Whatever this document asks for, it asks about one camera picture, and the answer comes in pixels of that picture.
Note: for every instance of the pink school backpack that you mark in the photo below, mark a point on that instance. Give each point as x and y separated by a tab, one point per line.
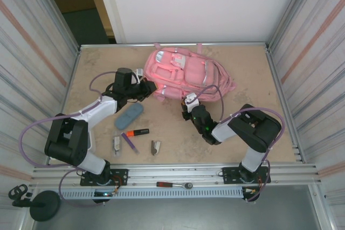
194	73

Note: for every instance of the blue-grey pencil case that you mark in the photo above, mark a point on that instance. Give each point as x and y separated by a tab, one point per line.
129	115

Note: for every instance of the orange black highlighter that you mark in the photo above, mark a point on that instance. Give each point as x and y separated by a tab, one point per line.
134	133

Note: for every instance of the purple pen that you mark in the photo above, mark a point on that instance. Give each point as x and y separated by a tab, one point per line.
129	142

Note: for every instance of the metal clip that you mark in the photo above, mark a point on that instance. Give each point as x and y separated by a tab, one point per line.
116	146

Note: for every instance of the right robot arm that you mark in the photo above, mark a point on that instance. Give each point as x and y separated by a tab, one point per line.
223	130

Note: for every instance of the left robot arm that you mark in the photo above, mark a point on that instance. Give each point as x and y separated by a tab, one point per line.
105	107

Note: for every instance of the small controller circuit board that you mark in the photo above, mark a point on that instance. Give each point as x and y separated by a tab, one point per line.
252	192
103	194

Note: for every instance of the black round base stand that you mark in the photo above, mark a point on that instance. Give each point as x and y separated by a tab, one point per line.
44	204

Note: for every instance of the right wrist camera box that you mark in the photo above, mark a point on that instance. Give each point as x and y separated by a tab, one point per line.
192	100

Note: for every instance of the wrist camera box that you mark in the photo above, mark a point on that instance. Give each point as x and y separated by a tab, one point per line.
139	75
192	100

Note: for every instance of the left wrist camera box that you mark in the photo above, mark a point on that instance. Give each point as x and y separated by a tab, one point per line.
139	75

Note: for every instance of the aluminium mounting rail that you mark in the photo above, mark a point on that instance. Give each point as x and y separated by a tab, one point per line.
175	172

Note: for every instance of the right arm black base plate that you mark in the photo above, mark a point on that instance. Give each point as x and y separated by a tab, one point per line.
230	174

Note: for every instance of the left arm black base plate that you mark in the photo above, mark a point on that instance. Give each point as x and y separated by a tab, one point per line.
120	176

